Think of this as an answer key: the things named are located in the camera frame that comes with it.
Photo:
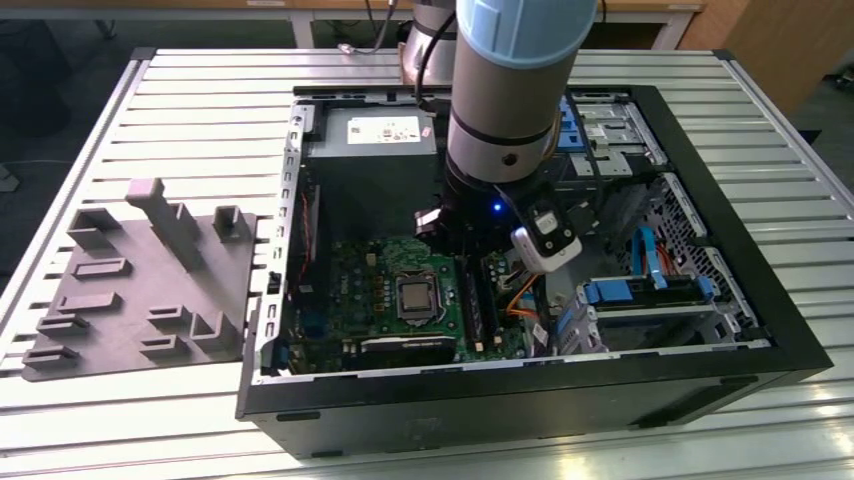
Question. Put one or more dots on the blue plastic drive carrier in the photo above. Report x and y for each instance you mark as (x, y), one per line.
(572, 135)

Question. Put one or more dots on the thin metal locking lever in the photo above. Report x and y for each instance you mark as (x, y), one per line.
(442, 312)

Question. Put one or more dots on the grey plastic parts rack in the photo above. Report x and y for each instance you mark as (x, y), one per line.
(153, 280)

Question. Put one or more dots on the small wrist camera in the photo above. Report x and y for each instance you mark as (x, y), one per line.
(427, 225)

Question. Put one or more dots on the black graphics card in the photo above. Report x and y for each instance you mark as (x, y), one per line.
(407, 352)

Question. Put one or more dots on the grey metal stand foot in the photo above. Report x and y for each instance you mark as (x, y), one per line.
(7, 182)

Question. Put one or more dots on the white-legged wooden desk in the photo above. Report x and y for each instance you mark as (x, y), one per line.
(672, 30)

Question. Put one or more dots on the grey power supply unit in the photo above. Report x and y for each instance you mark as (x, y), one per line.
(360, 190)

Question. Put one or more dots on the silver CPU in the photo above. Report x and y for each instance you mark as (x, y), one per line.
(416, 296)

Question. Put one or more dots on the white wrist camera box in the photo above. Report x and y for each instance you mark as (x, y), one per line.
(550, 250)

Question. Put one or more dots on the wooden cabinet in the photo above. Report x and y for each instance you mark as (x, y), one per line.
(767, 45)

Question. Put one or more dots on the hard disk in blue carrier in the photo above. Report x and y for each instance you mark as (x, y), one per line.
(614, 291)

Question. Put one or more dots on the grey metal drive cage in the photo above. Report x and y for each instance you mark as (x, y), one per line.
(620, 165)

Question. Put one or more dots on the grey metal disk bay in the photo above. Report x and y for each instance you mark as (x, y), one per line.
(654, 311)

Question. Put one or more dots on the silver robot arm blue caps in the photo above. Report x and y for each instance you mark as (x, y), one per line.
(507, 100)

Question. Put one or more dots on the black open PC case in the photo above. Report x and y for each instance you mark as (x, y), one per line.
(467, 420)

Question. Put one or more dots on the green motherboard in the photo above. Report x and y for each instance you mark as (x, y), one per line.
(360, 260)

